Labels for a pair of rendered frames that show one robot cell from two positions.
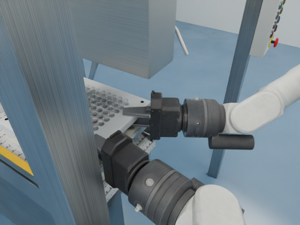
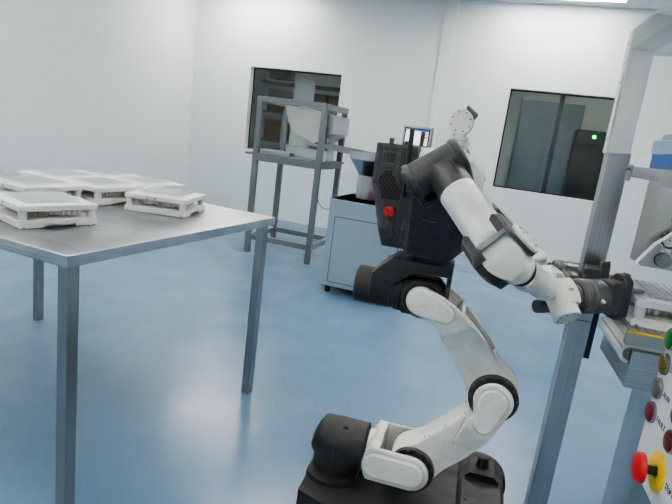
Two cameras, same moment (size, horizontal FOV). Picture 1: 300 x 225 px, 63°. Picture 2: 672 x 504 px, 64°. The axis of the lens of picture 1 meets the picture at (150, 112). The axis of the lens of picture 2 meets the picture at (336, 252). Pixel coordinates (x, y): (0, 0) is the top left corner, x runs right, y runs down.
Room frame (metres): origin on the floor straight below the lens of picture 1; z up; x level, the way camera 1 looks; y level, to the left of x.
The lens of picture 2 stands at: (1.47, -1.14, 1.26)
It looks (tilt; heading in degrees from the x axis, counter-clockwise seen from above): 13 degrees down; 161
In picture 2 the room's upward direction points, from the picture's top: 7 degrees clockwise
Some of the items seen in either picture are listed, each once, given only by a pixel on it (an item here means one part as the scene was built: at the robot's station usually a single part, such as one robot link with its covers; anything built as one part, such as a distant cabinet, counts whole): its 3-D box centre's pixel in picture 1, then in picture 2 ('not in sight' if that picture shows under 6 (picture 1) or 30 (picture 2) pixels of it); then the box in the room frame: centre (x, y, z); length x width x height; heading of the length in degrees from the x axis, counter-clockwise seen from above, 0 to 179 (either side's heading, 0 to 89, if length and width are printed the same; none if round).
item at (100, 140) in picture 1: (102, 143); not in sight; (0.33, 0.09, 0.96); 0.06 x 0.03 x 0.02; 50
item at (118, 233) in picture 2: not in sight; (49, 201); (-0.94, -1.58, 0.84); 1.50 x 1.10 x 0.04; 49
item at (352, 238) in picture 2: not in sight; (371, 247); (-2.52, 0.51, 0.38); 0.63 x 0.57 x 0.76; 53
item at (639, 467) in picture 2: (272, 41); (651, 470); (1.02, -0.52, 0.89); 0.04 x 0.04 x 0.04; 58
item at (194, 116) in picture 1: (176, 117); (604, 296); (0.44, -0.06, 0.94); 0.12 x 0.10 x 0.13; 90
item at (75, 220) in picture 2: not in sight; (43, 215); (-0.49, -1.51, 0.87); 0.24 x 0.24 x 0.02; 34
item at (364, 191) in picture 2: not in sight; (377, 177); (-2.59, 0.51, 0.95); 0.49 x 0.36 x 0.38; 53
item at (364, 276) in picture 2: not in sight; (403, 281); (0.06, -0.44, 0.85); 0.28 x 0.13 x 0.18; 58
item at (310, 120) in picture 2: not in sight; (314, 185); (-3.40, 0.22, 0.75); 1.43 x 1.06 x 1.50; 53
